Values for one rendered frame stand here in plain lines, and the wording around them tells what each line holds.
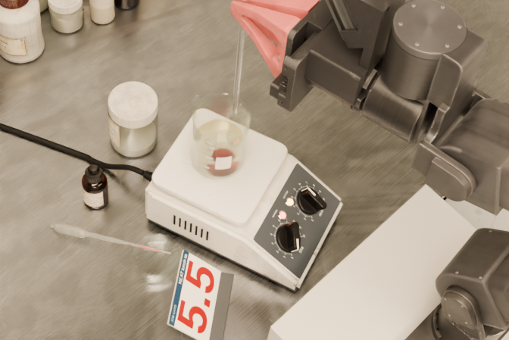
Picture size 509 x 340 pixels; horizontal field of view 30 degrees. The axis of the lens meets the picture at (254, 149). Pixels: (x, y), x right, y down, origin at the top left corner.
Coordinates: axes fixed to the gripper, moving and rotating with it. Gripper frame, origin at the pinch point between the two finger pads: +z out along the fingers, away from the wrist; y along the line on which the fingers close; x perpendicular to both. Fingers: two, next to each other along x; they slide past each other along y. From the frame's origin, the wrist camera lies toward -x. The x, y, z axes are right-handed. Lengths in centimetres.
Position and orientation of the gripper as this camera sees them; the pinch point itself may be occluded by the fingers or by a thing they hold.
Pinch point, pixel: (241, 7)
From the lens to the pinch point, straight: 86.9
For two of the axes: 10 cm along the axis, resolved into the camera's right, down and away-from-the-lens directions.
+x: -0.7, 5.8, 8.1
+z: -8.1, -5.1, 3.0
